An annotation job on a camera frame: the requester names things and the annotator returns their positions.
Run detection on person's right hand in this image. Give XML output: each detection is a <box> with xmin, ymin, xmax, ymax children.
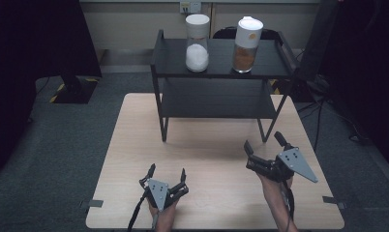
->
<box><xmin>255</xmin><ymin>170</ymin><xmax>294</xmax><ymax>198</ymax></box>

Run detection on right hand-held gripper cable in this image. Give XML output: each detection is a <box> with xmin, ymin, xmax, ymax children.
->
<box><xmin>279</xmin><ymin>180</ymin><xmax>296</xmax><ymax>232</ymax></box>

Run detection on grey tape strip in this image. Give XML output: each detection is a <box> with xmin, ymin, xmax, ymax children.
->
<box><xmin>80</xmin><ymin>199</ymin><xmax>105</xmax><ymax>209</ymax></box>
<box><xmin>322</xmin><ymin>195</ymin><xmax>347</xmax><ymax>210</ymax></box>

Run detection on person's left hand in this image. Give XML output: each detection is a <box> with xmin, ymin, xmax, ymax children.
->
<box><xmin>148</xmin><ymin>198</ymin><xmax>180</xmax><ymax>226</ymax></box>

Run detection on white salt jar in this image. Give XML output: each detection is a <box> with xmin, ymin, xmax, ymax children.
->
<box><xmin>185</xmin><ymin>14</ymin><xmax>211</xmax><ymax>73</ymax></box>

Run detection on dark curtain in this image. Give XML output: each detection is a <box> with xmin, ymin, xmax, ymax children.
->
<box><xmin>321</xmin><ymin>0</ymin><xmax>389</xmax><ymax>178</ymax></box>
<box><xmin>0</xmin><ymin>0</ymin><xmax>103</xmax><ymax>175</ymax></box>

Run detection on dark upright panel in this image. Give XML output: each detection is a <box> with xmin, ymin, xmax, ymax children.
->
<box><xmin>296</xmin><ymin>0</ymin><xmax>341</xmax><ymax>82</ymax></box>

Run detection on black floor cables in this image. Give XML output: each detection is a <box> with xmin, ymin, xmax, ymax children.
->
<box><xmin>295</xmin><ymin>95</ymin><xmax>372</xmax><ymax>153</ymax></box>

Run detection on brown spice jar white lid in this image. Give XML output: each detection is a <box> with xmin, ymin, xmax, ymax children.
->
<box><xmin>231</xmin><ymin>15</ymin><xmax>265</xmax><ymax>74</ymax></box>

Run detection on black striped stand base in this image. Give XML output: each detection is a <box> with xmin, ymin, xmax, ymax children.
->
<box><xmin>49</xmin><ymin>74</ymin><xmax>100</xmax><ymax>104</ymax></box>

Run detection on hand-held gripper cable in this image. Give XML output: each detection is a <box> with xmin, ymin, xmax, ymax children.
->
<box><xmin>127</xmin><ymin>190</ymin><xmax>148</xmax><ymax>232</ymax></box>
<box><xmin>279</xmin><ymin>180</ymin><xmax>296</xmax><ymax>232</ymax></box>

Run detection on black two-tier shelf rack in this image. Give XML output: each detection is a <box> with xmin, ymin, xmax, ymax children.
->
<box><xmin>150</xmin><ymin>28</ymin><xmax>299</xmax><ymax>143</ymax></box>

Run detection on white wall outlet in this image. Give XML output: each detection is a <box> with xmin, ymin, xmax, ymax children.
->
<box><xmin>179</xmin><ymin>1</ymin><xmax>202</xmax><ymax>15</ymax></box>

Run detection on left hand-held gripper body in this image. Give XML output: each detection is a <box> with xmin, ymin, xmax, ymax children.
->
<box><xmin>143</xmin><ymin>178</ymin><xmax>190</xmax><ymax>213</ymax></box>

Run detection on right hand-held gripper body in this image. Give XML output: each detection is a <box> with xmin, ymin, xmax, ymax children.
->
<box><xmin>246</xmin><ymin>147</ymin><xmax>319</xmax><ymax>184</ymax></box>

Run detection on left hand-held gripper cable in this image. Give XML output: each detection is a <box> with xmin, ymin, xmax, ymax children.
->
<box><xmin>127</xmin><ymin>190</ymin><xmax>148</xmax><ymax>232</ymax></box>

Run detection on black chair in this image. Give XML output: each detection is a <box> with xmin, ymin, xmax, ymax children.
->
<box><xmin>212</xmin><ymin>26</ymin><xmax>281</xmax><ymax>41</ymax></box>

